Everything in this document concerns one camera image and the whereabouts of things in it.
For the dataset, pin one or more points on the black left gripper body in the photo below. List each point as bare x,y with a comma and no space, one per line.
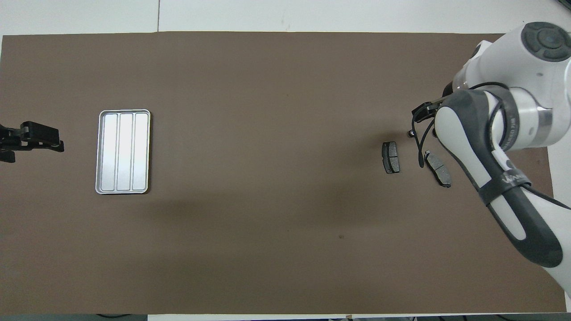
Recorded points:
11,138

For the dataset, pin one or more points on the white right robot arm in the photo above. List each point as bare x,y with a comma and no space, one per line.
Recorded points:
513,53

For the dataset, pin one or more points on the silver metal tray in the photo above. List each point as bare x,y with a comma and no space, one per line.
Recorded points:
125,151

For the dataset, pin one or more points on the rectangular dark brake pad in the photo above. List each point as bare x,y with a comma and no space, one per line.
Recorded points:
391,157

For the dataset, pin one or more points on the curved dark brake pad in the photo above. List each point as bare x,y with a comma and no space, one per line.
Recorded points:
439,171

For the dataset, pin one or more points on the brown table mat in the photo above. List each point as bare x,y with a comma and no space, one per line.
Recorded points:
267,133

